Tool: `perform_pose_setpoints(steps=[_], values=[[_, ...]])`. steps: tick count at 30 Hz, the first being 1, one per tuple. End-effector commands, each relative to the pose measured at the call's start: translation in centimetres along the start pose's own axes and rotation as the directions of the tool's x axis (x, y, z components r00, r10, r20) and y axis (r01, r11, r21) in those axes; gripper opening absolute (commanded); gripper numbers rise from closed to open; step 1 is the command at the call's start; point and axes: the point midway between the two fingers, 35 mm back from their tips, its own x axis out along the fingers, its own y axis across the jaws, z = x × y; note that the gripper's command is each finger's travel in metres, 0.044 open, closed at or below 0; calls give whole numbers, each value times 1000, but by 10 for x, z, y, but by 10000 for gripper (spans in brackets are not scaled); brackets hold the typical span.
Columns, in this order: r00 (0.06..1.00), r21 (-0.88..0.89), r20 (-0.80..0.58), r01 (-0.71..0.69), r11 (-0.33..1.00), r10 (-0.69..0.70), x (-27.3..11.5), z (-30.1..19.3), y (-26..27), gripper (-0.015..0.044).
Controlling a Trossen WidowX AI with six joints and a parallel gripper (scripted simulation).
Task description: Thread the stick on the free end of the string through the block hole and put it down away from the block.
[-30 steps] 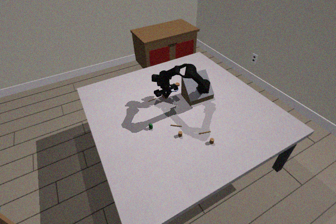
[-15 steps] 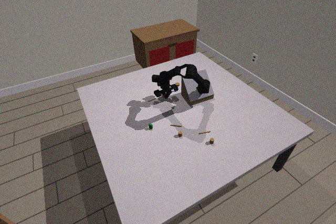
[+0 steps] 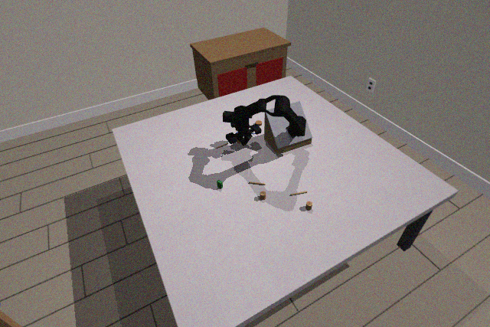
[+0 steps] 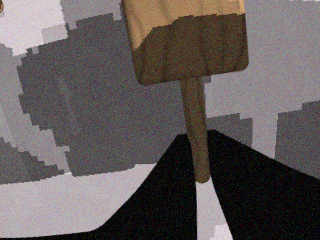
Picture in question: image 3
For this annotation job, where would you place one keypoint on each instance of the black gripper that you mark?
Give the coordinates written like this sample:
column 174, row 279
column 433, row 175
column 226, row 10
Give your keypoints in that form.
column 244, row 134

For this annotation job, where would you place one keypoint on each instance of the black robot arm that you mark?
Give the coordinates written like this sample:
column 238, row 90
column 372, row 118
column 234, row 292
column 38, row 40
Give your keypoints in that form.
column 241, row 114

